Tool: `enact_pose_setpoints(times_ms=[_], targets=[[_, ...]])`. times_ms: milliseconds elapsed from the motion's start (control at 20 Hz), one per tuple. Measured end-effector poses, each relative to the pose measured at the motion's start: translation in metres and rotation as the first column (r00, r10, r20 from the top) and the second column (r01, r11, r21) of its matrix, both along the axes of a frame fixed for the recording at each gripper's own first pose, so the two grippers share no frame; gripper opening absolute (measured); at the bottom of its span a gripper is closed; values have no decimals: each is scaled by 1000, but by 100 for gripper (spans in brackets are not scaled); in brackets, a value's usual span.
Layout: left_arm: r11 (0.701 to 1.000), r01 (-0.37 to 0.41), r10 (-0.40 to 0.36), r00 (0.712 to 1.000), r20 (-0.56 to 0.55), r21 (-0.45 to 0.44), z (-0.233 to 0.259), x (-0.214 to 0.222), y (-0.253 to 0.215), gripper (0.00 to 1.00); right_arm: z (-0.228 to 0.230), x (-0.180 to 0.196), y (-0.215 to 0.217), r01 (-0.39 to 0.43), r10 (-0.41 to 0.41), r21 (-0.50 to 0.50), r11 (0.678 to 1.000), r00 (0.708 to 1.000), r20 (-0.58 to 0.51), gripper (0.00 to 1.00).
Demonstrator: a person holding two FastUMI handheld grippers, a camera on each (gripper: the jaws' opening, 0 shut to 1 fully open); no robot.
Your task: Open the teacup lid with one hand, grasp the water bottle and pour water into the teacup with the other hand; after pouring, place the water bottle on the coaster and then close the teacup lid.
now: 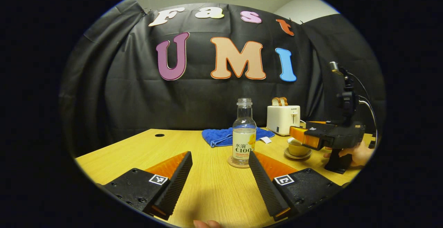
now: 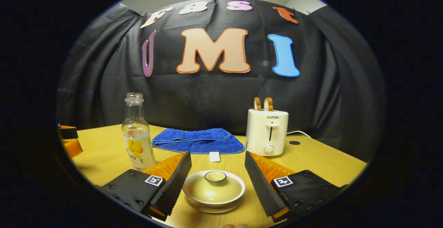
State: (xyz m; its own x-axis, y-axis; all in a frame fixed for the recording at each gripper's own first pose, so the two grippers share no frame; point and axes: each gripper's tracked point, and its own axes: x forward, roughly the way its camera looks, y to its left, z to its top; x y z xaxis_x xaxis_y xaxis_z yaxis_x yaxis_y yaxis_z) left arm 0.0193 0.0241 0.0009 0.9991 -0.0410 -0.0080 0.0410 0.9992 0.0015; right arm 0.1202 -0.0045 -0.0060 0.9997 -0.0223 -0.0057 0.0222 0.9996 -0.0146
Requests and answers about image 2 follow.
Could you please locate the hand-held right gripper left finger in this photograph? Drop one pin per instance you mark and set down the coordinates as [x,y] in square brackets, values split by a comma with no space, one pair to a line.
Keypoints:
[174,183]

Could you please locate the blue towel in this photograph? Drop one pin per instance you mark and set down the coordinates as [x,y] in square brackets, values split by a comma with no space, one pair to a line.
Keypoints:
[197,139]

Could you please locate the clear water bottle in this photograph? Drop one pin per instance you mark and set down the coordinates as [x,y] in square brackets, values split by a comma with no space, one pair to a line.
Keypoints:
[138,141]

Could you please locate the white toaster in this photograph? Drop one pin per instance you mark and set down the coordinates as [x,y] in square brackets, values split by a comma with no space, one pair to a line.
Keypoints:
[266,133]

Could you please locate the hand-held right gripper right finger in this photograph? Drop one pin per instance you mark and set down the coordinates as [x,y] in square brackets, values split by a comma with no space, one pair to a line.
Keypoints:
[261,186]

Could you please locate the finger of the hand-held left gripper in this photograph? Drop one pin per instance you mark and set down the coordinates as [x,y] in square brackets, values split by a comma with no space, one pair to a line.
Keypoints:
[73,147]
[68,133]

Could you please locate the black table grommet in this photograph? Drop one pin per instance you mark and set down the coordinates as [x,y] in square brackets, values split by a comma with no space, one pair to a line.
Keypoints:
[295,142]

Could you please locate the cream saucer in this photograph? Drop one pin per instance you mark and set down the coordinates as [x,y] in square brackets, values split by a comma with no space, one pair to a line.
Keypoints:
[214,211]

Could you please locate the bread slice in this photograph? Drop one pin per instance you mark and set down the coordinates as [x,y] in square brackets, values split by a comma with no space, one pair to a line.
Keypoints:
[268,104]
[257,104]

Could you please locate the cream teacup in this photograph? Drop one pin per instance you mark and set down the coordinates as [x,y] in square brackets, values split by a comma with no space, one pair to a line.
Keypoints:
[193,200]

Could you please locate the cream teacup lid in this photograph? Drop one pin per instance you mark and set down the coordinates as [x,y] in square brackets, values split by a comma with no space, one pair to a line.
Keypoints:
[214,188]

